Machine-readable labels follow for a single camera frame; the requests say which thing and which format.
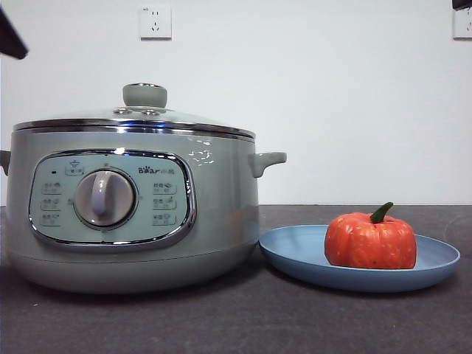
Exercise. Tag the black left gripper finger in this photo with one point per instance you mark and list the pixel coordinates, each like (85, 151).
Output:
(10, 37)

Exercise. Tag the glass lid with green knob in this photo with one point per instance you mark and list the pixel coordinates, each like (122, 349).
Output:
(144, 95)

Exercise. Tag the orange pumpkin with green stem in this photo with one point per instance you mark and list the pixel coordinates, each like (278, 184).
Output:
(368, 243)

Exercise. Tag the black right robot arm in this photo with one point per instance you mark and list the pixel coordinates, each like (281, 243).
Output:
(464, 3)

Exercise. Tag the pale green electric steamer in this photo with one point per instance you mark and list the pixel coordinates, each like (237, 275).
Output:
(221, 221)

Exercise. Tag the blue round plate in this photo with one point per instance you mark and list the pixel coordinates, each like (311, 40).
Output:
(295, 254)

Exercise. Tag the white wall socket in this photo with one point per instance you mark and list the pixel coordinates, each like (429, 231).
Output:
(155, 22)
(464, 26)

